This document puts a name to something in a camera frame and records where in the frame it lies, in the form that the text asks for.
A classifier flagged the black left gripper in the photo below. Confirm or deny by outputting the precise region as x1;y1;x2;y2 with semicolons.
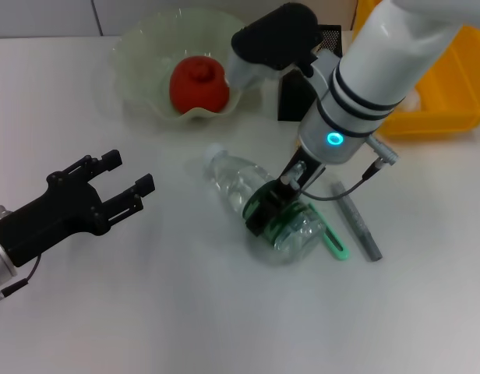
0;148;156;269

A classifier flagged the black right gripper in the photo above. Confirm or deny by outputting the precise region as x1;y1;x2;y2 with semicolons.
243;149;327;238

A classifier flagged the clear green-label water bottle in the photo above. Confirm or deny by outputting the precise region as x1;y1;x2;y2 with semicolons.
202;143;328;266

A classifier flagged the mint green utility knife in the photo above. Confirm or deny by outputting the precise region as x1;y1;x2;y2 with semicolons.
298;200;351;263

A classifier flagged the white paper ball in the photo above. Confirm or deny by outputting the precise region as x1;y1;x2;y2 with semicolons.
403;87;422;112

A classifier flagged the grey marker pen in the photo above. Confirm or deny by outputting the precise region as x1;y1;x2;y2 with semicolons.
330;181;383;263

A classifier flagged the black mesh pen holder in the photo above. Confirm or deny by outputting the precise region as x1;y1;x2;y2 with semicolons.
277;23;344;122

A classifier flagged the pale green wavy glass bowl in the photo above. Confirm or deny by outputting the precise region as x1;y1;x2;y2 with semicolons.
111;9;249;126

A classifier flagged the yellow plastic bin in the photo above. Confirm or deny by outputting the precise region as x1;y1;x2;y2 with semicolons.
351;0;480;138

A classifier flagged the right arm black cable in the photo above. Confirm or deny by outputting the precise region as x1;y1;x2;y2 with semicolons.
301;134;401;203

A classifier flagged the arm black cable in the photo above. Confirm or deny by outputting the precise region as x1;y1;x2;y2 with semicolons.
301;134;401;203
0;255;43;309

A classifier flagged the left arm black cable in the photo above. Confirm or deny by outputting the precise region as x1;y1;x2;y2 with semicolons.
0;255;43;309

